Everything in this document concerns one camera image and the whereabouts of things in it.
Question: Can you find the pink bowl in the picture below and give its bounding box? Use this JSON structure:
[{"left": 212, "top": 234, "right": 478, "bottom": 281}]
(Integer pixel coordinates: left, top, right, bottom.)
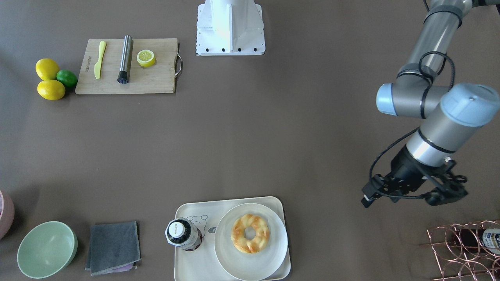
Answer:
[{"left": 0, "top": 190, "right": 15, "bottom": 239}]

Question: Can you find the white round plate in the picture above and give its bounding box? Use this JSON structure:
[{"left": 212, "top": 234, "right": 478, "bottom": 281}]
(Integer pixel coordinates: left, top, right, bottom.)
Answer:
[{"left": 214, "top": 203, "right": 288, "bottom": 281}]

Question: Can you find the yellow plastic knife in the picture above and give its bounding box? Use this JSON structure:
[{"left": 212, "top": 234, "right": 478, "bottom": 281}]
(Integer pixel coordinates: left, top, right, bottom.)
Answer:
[{"left": 93, "top": 41, "right": 107, "bottom": 80}]

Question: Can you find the grey folded cloth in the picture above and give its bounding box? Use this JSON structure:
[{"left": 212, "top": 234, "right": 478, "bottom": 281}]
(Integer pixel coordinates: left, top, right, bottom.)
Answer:
[{"left": 85, "top": 221, "right": 141, "bottom": 276}]

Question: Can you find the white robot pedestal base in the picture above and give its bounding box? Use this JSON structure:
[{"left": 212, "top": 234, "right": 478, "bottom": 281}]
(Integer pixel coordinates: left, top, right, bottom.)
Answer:
[{"left": 195, "top": 0, "right": 266, "bottom": 56}]

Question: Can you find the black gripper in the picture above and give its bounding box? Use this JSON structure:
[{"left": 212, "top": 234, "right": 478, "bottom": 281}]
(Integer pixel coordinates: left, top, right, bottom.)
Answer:
[{"left": 361, "top": 147, "right": 468, "bottom": 208}]

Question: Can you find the green bowl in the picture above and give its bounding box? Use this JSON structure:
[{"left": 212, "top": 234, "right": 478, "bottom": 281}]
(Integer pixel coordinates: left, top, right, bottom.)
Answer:
[{"left": 17, "top": 222, "right": 78, "bottom": 279}]

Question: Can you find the cream rectangular tray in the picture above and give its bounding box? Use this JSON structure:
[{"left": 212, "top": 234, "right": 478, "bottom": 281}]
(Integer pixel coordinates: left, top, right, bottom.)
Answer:
[{"left": 174, "top": 196, "right": 291, "bottom": 281}]

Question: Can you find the glazed twisted donut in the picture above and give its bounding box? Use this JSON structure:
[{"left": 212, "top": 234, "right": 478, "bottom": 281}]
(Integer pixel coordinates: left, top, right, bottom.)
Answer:
[{"left": 230, "top": 213, "right": 270, "bottom": 254}]

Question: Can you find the green lime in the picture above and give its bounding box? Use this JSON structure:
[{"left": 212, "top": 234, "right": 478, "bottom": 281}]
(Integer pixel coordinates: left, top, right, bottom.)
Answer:
[{"left": 56, "top": 69, "right": 77, "bottom": 88}]

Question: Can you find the copper wire bottle rack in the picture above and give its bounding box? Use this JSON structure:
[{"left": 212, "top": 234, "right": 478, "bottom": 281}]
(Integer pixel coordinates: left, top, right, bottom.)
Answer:
[{"left": 426, "top": 219, "right": 500, "bottom": 281}]

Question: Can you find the dark sauce bottle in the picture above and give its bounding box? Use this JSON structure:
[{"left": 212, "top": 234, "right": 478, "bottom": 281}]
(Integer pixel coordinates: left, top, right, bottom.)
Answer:
[{"left": 165, "top": 217, "right": 202, "bottom": 251}]

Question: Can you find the yellow lemon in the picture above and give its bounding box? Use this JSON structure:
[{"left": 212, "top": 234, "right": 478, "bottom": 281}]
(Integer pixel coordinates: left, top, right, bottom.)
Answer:
[
  {"left": 37, "top": 80, "right": 66, "bottom": 101},
  {"left": 35, "top": 58, "right": 60, "bottom": 81}
]

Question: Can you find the wooden cutting board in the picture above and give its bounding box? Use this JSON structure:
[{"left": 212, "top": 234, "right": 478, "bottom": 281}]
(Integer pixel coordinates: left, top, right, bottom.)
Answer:
[{"left": 75, "top": 38, "right": 182, "bottom": 95}]

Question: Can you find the bottle in rack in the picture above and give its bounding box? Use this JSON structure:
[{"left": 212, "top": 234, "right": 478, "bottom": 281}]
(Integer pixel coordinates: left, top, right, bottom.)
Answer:
[{"left": 454, "top": 228, "right": 500, "bottom": 256}]

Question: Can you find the halved lemon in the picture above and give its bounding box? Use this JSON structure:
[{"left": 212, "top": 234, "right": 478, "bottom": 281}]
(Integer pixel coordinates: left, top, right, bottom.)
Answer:
[{"left": 136, "top": 50, "right": 156, "bottom": 68}]

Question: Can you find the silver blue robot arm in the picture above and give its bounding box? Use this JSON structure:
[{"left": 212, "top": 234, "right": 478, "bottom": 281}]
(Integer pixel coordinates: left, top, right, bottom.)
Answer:
[{"left": 361, "top": 0, "right": 499, "bottom": 208}]

